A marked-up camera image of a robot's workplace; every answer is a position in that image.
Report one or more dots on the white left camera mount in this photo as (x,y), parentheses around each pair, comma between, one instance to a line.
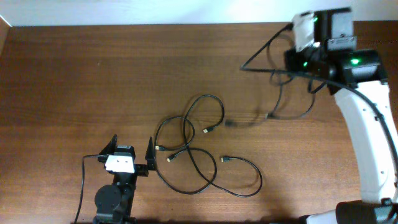
(119,164)

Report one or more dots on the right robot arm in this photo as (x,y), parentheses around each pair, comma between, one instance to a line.
(325,47)

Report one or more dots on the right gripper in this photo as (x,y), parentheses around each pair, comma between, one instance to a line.
(294,59)

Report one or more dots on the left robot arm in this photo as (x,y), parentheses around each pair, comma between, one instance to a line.
(114,201)

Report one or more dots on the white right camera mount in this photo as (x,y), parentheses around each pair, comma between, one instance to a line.
(304,30)

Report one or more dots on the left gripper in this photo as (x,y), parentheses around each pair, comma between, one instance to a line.
(142,170)

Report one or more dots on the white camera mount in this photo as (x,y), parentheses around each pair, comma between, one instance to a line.
(119,164)
(304,30)

